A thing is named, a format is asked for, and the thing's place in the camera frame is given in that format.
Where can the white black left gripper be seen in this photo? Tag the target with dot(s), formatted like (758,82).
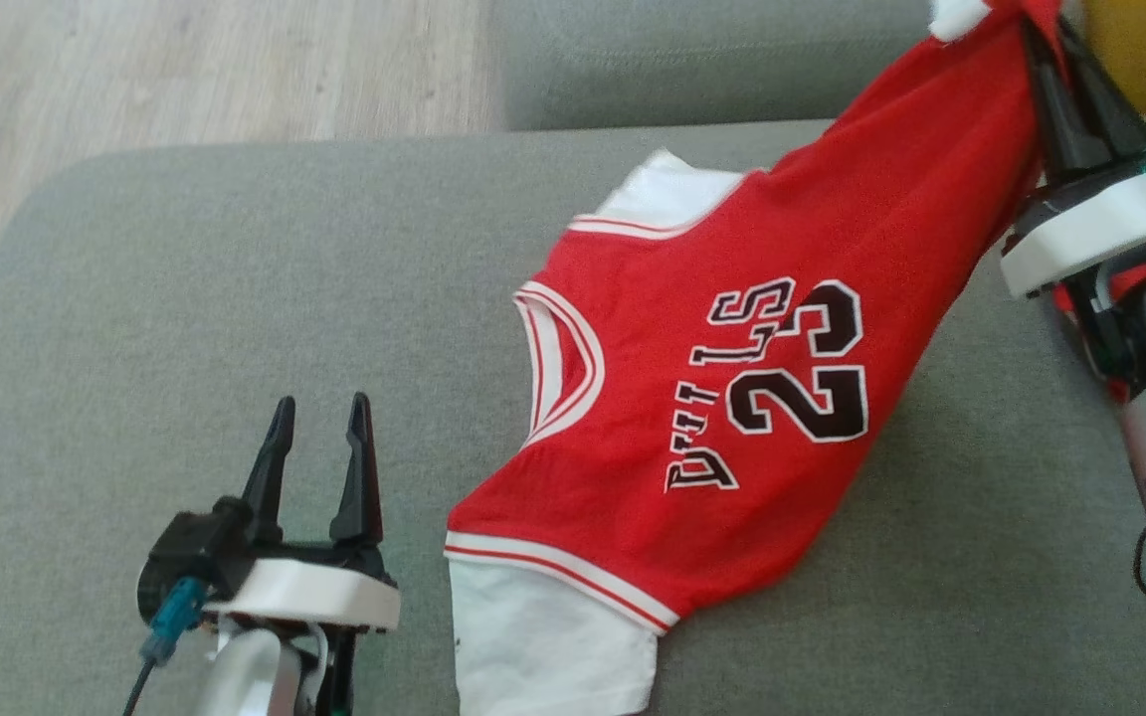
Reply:
(314,592)

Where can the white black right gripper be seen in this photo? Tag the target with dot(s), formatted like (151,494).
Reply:
(1090,224)

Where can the mustard yellow cushion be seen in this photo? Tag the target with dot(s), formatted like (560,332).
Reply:
(1130,40)

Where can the small grey sofa cushion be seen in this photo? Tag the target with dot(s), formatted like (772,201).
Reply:
(682,60)

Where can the red white basketball jersey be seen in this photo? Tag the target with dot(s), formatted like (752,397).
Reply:
(633,447)

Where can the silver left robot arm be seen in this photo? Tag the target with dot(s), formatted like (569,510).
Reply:
(255,676)

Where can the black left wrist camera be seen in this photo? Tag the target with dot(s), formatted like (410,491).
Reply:
(190,547)

